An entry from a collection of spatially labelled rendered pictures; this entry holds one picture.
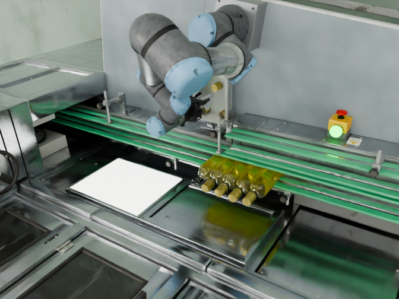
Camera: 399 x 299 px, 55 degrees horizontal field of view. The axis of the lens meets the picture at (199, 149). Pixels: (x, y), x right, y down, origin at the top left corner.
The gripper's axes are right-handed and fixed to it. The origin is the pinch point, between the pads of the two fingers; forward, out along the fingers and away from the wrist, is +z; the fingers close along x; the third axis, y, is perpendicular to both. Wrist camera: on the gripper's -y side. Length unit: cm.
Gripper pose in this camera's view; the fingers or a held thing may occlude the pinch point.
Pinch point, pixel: (205, 93)
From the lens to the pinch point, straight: 162.5
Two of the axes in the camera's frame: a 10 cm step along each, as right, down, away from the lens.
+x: 8.4, 2.5, -4.8
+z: 5.5, -4.1, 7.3
